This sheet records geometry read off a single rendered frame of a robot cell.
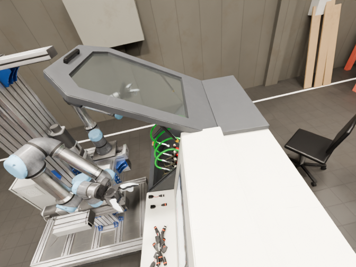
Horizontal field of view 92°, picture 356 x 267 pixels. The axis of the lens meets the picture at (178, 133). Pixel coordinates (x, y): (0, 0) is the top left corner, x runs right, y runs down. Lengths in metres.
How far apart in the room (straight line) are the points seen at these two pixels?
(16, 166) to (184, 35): 3.21
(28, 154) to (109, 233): 1.48
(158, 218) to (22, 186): 1.05
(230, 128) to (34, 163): 1.05
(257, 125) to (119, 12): 2.65
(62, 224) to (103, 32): 2.62
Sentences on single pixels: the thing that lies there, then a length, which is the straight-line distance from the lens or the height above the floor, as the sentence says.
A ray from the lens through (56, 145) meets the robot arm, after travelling 1.17.
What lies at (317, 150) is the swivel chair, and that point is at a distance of 2.56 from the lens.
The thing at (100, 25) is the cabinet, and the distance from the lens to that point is 3.26.
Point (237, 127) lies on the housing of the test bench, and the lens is 1.06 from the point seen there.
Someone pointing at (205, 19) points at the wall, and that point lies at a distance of 3.73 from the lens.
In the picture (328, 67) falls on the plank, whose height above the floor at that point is 0.36.
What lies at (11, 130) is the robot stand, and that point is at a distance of 1.43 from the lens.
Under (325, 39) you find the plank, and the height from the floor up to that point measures 0.88.
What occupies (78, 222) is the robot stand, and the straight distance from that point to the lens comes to 1.64.
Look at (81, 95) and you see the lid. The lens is 0.93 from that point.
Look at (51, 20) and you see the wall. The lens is 3.85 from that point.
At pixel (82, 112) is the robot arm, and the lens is 1.76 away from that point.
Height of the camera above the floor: 2.18
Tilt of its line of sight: 41 degrees down
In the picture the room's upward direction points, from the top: 12 degrees counter-clockwise
